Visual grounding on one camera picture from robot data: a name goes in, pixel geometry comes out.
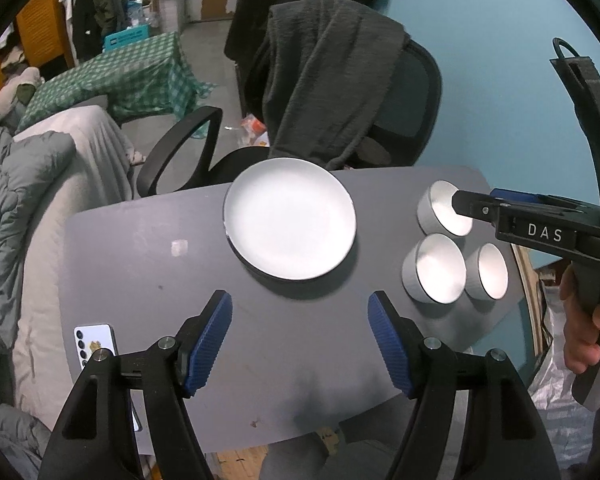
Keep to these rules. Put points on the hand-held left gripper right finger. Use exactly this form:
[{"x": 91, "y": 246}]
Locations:
[{"x": 390, "y": 345}]

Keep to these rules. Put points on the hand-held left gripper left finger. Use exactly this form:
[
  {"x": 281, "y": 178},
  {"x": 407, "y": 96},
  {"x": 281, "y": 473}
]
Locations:
[{"x": 210, "y": 345}]

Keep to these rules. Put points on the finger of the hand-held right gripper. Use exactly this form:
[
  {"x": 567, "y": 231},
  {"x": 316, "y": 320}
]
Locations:
[
  {"x": 472, "y": 206},
  {"x": 517, "y": 196}
]

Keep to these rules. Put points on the white bowl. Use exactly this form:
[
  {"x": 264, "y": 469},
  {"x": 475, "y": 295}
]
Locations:
[
  {"x": 437, "y": 270},
  {"x": 442, "y": 210},
  {"x": 490, "y": 272}
]

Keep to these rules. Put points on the white plate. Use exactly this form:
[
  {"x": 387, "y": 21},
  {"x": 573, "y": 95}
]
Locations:
[{"x": 290, "y": 220}]

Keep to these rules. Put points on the person's right hand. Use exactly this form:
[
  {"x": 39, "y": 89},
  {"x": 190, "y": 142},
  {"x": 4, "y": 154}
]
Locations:
[{"x": 580, "y": 330}]

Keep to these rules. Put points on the wooden plank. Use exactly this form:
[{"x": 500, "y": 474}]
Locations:
[{"x": 530, "y": 285}]

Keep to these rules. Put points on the white smartphone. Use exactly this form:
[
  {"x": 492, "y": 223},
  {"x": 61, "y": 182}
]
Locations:
[{"x": 97, "y": 342}]

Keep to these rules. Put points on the black mesh office chair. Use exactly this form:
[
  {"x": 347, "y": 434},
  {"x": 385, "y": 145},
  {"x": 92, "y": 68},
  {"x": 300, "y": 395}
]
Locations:
[{"x": 410, "y": 110}]

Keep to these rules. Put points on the grey trousers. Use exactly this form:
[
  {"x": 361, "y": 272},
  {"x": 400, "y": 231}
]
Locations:
[{"x": 305, "y": 460}]

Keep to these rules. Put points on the clear plastic sheet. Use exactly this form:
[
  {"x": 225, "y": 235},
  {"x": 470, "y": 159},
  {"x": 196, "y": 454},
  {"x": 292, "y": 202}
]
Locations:
[{"x": 555, "y": 405}]

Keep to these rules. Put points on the dark grey towel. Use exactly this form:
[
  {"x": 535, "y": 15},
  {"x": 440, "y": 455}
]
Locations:
[{"x": 325, "y": 75}]

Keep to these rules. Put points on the bed with beige sheet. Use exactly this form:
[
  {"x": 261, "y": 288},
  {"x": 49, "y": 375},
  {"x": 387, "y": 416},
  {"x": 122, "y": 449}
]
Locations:
[{"x": 80, "y": 170}]

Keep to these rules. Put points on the grey duvet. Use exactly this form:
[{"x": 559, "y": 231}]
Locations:
[{"x": 10, "y": 220}]

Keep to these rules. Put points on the green checkered tablecloth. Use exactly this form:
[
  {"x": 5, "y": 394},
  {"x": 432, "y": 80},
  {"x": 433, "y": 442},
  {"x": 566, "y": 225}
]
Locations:
[{"x": 110, "y": 80}]

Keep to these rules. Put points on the teal plastic crate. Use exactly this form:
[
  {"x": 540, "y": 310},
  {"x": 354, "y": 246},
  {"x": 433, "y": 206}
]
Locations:
[{"x": 125, "y": 39}]

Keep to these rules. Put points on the beige and olive clothes pile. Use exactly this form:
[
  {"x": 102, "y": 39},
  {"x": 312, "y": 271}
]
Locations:
[{"x": 17, "y": 90}]

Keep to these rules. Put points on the wooden louvered wardrobe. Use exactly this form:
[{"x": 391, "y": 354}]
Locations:
[{"x": 35, "y": 35}]

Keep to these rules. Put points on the clothes rack with dark coats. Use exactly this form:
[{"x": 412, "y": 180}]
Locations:
[{"x": 95, "y": 5}]

